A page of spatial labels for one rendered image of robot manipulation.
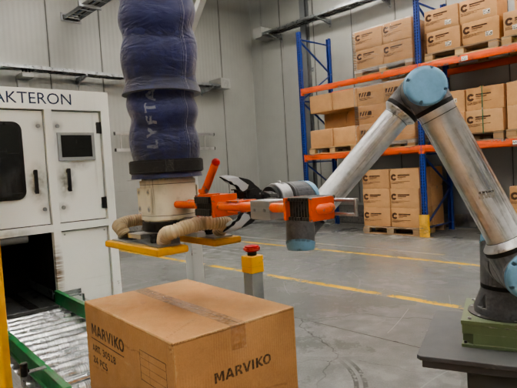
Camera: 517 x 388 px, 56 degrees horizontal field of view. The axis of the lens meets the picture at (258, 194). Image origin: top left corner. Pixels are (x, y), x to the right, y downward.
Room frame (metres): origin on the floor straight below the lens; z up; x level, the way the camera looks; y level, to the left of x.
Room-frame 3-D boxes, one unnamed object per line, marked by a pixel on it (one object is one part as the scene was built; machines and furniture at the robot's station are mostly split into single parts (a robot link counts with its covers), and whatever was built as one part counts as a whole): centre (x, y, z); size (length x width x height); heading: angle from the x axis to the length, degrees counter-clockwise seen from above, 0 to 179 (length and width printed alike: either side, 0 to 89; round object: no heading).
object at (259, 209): (1.16, -0.02, 1.26); 0.07 x 0.07 x 0.04; 41
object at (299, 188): (1.52, -0.12, 1.26); 0.12 x 0.09 x 0.10; 131
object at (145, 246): (1.45, 0.35, 1.16); 0.34 x 0.10 x 0.05; 41
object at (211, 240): (1.58, 0.21, 1.16); 0.34 x 0.10 x 0.05; 41
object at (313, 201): (1.06, -0.11, 1.26); 0.08 x 0.07 x 0.05; 41
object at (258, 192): (1.42, 0.01, 1.26); 0.12 x 0.09 x 0.08; 131
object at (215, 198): (1.33, 0.12, 1.26); 0.10 x 0.08 x 0.06; 131
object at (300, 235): (1.54, -0.13, 1.15); 0.12 x 0.09 x 0.12; 170
